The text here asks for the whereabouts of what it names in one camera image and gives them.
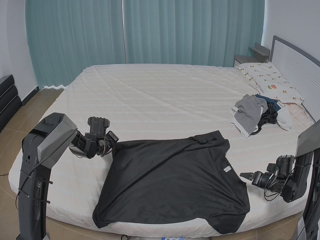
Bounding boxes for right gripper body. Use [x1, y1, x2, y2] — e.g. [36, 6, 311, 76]
[251, 171, 273, 190]

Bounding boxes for white printed pillow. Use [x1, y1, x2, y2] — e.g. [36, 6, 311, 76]
[235, 62, 305, 104]

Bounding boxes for black garment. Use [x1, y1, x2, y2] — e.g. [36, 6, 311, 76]
[255, 101, 278, 136]

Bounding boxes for black T-shirt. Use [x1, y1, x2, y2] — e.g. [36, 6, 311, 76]
[92, 130, 251, 234]

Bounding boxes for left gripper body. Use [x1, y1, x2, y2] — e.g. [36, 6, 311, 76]
[100, 140, 116, 156]

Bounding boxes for grey and white shorts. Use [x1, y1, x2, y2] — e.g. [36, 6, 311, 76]
[230, 94, 268, 138]

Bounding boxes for bed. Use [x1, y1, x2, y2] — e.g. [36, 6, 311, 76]
[9, 35, 320, 237]

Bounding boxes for grey bedside table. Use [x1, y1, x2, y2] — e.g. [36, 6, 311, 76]
[234, 42, 271, 67]

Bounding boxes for blue-green curtain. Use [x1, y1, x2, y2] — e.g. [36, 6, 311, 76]
[25, 0, 127, 89]
[122, 0, 267, 66]

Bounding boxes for black chest of drawers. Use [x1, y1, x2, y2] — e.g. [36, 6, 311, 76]
[0, 74, 22, 132]

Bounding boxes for dark blue garment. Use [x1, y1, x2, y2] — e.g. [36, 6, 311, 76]
[255, 94, 285, 111]

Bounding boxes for white garment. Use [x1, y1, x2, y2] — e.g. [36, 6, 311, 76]
[275, 104, 293, 131]

